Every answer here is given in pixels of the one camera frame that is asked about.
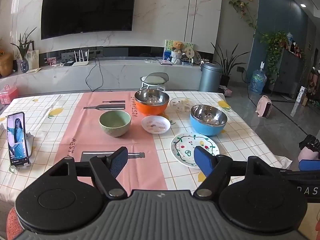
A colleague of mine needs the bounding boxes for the white plate green vine pattern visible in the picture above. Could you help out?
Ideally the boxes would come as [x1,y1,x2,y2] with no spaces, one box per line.
[170,132,220,168]

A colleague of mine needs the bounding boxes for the green ceramic bowl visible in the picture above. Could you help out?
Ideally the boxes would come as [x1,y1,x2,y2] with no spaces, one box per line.
[99,110,131,138]

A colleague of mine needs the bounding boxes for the blue steel bowl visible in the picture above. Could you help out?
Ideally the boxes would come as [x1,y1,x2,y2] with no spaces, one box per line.
[190,105,228,137]

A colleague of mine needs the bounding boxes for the small white sticker plate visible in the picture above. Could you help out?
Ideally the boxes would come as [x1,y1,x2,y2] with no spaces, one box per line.
[141,115,171,135]

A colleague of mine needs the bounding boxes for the clear glass floral plate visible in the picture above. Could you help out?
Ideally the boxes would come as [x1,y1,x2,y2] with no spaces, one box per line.
[170,98,198,112]

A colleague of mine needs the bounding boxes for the orange steel bowl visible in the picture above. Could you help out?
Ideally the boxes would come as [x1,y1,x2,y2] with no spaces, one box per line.
[135,89,170,116]

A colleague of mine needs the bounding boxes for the checked lemon tablecloth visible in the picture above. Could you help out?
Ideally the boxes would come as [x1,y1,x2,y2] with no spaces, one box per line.
[0,90,293,202]

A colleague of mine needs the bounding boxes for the pink space heater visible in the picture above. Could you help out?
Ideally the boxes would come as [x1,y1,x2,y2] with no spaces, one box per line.
[255,95,272,118]

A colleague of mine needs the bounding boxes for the smartphone on stand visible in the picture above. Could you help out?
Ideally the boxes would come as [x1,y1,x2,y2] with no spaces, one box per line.
[7,112,30,167]

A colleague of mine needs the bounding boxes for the grey round trash bin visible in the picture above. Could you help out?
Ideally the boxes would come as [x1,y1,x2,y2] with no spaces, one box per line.
[199,62,222,92]

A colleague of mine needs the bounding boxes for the blue water jug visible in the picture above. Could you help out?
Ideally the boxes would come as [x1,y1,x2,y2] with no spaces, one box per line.
[249,61,267,94]

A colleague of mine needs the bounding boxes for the small grey stool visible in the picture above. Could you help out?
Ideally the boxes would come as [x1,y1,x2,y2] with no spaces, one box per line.
[140,72,169,91]

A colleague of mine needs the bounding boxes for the potted long-leaf plant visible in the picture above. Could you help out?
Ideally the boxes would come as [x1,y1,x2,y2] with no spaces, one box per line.
[211,43,249,87]

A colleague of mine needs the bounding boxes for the white wifi router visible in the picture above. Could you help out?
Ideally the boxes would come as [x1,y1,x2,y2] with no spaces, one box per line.
[73,49,89,66]

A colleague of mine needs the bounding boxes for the dark grey cabinet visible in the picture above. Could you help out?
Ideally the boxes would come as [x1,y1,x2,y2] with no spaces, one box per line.
[273,50,304,98]

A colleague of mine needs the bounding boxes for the round paper fan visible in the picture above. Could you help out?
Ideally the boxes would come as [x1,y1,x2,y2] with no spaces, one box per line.
[184,46,195,63]

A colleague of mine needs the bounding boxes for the pink storage box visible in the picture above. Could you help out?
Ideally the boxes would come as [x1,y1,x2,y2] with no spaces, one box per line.
[0,85,18,105]

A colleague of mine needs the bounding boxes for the teddy bear in basket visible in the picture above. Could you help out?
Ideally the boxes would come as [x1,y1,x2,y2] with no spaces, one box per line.
[171,41,184,64]

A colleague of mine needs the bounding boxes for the hanging ivy plant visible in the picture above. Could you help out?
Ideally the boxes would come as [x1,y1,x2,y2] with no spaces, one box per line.
[228,0,288,85]

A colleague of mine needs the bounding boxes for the brown ceramic vase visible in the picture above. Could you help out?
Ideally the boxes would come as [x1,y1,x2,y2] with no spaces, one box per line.
[0,53,13,77]

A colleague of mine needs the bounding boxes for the plant in blue vase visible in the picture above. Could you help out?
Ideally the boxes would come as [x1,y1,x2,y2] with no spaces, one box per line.
[11,27,36,73]

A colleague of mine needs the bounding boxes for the black power cable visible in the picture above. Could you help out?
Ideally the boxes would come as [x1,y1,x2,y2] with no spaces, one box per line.
[85,49,104,93]

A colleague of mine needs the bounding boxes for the black wall television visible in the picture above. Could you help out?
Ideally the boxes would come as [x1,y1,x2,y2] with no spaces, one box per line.
[41,0,135,40]

